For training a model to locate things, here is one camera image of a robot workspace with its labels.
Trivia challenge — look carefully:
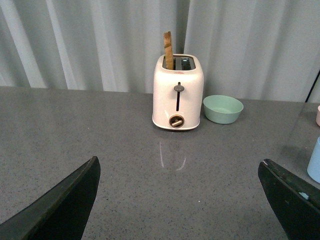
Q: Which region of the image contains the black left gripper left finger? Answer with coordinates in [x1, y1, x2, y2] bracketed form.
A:
[0, 156, 101, 240]

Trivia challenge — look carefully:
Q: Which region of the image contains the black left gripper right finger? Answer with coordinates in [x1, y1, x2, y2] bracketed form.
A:
[258, 159, 320, 240]

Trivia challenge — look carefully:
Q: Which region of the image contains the blue cup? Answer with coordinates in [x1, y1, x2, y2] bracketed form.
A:
[307, 137, 320, 183]

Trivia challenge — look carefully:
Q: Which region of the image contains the pink bowl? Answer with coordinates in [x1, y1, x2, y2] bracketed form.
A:
[315, 105, 320, 126]

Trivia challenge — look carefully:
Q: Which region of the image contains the green bowl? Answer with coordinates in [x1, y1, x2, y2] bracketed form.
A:
[203, 95, 244, 125]

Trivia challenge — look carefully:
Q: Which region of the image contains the grey curtain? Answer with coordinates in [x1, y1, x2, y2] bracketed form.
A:
[0, 0, 320, 103]

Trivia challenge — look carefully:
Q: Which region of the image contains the white toaster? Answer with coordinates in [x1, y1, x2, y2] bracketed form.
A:
[152, 54, 204, 131]

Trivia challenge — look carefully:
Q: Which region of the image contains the toast slice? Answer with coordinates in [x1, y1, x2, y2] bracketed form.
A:
[163, 31, 174, 70]

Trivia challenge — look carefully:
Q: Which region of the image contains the black cable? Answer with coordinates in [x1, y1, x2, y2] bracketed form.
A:
[304, 70, 320, 103]

